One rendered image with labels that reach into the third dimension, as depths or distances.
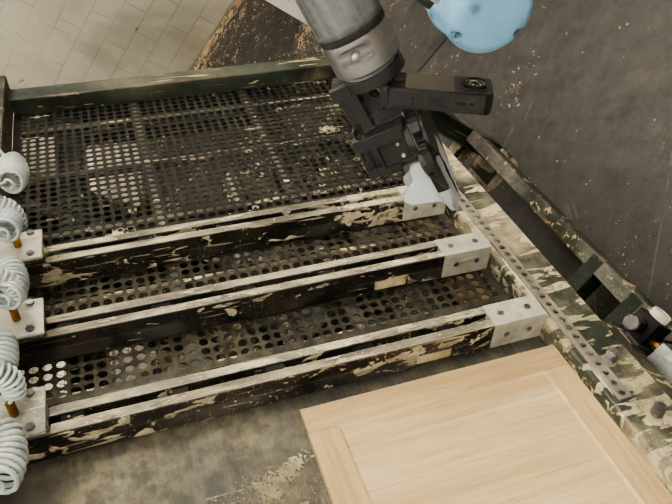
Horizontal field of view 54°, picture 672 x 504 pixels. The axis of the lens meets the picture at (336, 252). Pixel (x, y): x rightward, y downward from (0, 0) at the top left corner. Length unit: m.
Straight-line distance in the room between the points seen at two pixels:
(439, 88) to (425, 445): 0.74
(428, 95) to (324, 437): 0.73
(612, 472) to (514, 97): 2.07
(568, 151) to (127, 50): 4.53
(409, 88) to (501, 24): 0.18
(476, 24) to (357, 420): 0.88
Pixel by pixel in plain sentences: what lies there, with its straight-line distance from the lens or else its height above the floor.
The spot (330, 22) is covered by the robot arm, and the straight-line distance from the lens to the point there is 0.70.
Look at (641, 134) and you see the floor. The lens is 2.67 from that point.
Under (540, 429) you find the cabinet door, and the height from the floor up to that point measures 1.01.
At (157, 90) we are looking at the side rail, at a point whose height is 1.43.
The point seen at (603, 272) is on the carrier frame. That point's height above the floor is 0.18.
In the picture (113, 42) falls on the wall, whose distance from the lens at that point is 6.42.
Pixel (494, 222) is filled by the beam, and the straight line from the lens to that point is 1.75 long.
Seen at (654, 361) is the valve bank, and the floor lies 0.74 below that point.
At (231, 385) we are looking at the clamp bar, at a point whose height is 1.49.
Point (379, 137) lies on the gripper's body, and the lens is 0.75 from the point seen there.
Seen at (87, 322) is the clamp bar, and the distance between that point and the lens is 1.44.
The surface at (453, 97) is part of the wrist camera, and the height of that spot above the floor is 1.66.
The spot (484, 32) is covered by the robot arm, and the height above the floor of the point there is 1.77.
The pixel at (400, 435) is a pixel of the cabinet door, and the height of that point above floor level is 1.23.
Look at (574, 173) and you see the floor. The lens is 2.76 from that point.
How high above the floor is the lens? 2.13
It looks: 36 degrees down
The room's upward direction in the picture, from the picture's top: 71 degrees counter-clockwise
